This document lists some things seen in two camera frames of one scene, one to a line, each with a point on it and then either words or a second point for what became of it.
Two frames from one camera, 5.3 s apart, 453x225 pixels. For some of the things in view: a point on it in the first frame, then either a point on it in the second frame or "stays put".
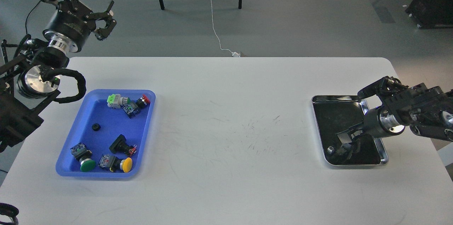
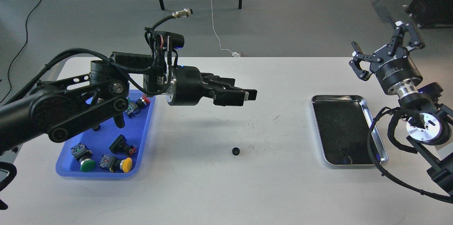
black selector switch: [120, 145] stays put
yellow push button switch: [114, 164] stays put
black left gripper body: [70, 27] → [187, 86]
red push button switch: [133, 108] stays put
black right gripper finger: [352, 130] → [358, 55]
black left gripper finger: [101, 34] → [226, 83]
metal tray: [333, 114] stays put
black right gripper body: [371, 125] → [397, 71]
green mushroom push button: [82, 154] stays put
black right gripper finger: [355, 146] → [397, 36]
